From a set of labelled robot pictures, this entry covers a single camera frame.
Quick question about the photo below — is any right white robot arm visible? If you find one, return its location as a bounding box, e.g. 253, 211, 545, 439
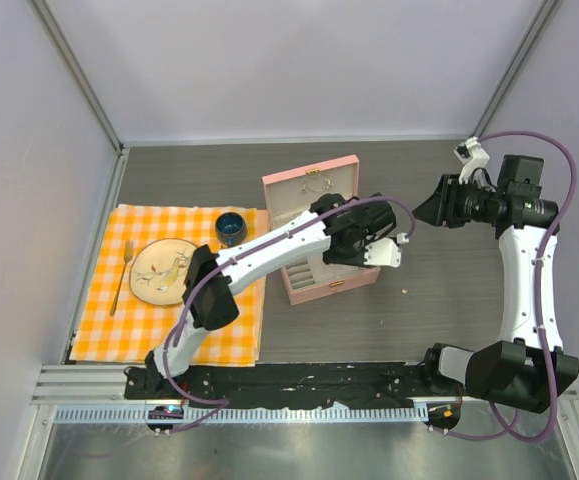
414, 155, 579, 413

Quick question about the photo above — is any gold fork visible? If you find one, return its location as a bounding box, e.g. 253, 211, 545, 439
109, 240, 134, 316

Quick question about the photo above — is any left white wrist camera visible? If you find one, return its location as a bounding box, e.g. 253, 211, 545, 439
363, 238, 402, 268

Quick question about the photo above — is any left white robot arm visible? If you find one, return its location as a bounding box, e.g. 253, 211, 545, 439
145, 194, 410, 399

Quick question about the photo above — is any dark blue mug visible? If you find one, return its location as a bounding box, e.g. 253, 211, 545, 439
215, 212, 248, 248

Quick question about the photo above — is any silver necklace in lid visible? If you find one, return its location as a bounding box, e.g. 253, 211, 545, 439
298, 174, 333, 197

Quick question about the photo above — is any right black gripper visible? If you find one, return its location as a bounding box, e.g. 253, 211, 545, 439
412, 174, 504, 229

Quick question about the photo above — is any slotted white cable duct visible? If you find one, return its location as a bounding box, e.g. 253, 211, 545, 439
54, 402, 428, 425

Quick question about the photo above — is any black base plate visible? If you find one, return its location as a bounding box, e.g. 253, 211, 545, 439
123, 361, 482, 412

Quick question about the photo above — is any yellow checkered cloth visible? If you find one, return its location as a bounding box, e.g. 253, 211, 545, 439
68, 204, 269, 367

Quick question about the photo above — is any pink jewelry box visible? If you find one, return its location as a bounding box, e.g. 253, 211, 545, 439
262, 155, 380, 305

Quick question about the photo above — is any bird pattern ceramic plate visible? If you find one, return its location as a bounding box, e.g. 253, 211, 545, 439
129, 238, 197, 307

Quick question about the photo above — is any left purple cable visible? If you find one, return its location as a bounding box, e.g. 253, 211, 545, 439
162, 194, 417, 432

